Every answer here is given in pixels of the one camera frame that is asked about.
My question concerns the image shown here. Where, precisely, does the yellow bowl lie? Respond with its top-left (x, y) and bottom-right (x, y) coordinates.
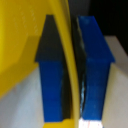
top-left (0, 0), bottom-right (83, 128)

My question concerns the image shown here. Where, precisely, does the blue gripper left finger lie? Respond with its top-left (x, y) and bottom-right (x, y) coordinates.
top-left (34, 14), bottom-right (68, 123)

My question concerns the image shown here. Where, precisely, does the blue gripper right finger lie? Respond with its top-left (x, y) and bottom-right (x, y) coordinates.
top-left (74, 14), bottom-right (116, 121)

